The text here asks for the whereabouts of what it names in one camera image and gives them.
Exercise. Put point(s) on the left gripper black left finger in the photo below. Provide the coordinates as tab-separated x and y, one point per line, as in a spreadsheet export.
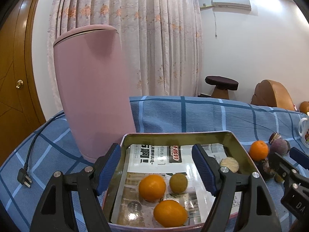
55	211

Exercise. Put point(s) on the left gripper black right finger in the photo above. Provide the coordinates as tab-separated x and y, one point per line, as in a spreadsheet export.
256	211

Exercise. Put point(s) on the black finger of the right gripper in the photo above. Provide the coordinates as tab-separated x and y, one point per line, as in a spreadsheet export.
299	157
281	167

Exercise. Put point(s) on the dark mangosteen with calyx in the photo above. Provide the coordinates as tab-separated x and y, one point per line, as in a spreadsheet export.
265	170

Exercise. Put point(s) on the dark brown round fruit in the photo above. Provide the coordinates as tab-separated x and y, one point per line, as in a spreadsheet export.
288	146

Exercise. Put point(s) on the orange mandarin on cloth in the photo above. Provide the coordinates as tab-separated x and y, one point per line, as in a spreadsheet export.
259	150

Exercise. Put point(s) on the cut sugarcane piece far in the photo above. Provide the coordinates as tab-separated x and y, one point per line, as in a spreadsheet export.
274	136

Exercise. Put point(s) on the white cartoon mug with lid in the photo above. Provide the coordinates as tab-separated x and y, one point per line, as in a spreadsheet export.
303	130

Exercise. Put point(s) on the pink metal tin box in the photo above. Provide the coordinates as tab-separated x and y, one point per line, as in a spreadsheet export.
218	145

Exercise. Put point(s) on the brown leather sofa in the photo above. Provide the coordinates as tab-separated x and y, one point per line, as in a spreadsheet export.
304	107

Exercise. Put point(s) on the dark round wooden stool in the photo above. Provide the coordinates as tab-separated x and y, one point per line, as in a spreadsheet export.
222	86

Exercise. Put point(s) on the printed paper in tin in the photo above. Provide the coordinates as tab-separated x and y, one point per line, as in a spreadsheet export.
143	160

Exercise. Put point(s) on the wooden door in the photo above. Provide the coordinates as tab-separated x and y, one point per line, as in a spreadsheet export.
21	112

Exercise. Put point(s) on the brass door knob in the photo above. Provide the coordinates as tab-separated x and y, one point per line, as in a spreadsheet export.
19	84

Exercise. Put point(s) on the floral pink curtain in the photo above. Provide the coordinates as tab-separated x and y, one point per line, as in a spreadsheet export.
161	40

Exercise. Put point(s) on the white wall air conditioner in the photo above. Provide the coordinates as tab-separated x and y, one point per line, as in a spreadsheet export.
234	4

